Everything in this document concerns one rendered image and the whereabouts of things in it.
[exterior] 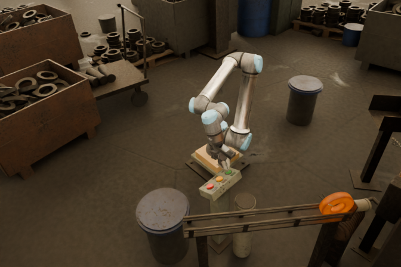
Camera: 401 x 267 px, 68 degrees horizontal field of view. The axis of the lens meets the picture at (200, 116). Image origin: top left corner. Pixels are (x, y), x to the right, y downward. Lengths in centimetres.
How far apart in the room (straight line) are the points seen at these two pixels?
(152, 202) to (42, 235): 96
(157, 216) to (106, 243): 61
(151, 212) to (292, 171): 131
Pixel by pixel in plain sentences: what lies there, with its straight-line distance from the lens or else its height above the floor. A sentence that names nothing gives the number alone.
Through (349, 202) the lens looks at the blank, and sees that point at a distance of 158.
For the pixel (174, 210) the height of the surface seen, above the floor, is 43.
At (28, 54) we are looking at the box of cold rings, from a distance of 430.
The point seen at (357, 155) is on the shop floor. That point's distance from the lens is 298.
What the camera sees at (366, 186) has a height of 1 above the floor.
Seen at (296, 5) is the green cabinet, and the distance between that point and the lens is 547.
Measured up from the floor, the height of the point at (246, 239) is 21.
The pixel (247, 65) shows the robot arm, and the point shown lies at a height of 94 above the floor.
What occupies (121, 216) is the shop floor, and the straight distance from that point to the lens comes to 241.
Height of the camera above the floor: 190
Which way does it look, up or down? 37 degrees down
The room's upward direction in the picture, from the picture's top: 3 degrees counter-clockwise
